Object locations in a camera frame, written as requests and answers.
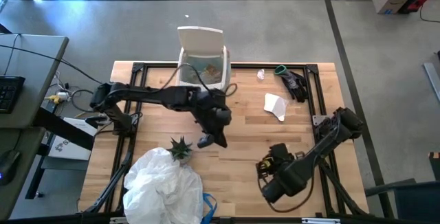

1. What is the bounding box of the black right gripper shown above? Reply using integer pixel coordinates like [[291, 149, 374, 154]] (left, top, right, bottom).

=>
[[256, 143, 296, 183]]

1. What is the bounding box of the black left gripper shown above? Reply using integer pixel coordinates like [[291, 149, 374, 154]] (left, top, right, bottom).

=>
[[195, 92, 232, 149]]

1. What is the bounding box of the succulent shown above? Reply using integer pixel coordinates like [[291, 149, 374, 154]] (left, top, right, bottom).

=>
[[166, 136, 194, 165]]

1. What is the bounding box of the white paper sheet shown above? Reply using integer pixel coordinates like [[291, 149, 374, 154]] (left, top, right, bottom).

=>
[[263, 92, 289, 122]]

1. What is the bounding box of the small brown paper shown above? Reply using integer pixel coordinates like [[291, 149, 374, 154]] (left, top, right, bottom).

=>
[[204, 64, 223, 77]]

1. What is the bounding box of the large white plastic bag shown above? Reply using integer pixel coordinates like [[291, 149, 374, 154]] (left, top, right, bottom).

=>
[[122, 147, 204, 224]]

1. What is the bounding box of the white swing bin lid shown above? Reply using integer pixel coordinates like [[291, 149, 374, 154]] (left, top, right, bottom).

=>
[[175, 26, 232, 93]]

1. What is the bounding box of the black glove with green cuff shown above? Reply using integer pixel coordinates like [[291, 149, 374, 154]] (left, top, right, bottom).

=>
[[274, 65, 309, 103]]

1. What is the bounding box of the white printed box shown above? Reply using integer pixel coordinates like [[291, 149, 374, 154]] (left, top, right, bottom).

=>
[[47, 117, 99, 161]]

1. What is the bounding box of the dark office chair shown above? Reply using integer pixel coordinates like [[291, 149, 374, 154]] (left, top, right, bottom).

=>
[[364, 178, 440, 224]]

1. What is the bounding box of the yellow plug adapter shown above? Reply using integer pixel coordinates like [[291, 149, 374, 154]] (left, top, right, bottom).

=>
[[43, 91, 72, 104]]

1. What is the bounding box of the grey metal bar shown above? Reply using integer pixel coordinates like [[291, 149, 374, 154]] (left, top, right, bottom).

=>
[[423, 62, 440, 103]]

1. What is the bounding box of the grey desk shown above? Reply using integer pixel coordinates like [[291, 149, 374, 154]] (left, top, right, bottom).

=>
[[0, 33, 69, 218]]

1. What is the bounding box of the black computer mouse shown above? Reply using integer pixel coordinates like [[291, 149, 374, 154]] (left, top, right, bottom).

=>
[[0, 150, 21, 186]]

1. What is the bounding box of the black keyboard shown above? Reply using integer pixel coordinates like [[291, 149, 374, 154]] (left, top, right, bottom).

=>
[[0, 75, 27, 115]]

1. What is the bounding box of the black aluminium table frame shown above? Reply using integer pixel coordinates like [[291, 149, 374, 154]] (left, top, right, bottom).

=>
[[82, 61, 371, 218]]

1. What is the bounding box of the black desk cable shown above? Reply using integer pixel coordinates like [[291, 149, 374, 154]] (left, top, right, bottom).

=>
[[0, 33, 104, 85]]

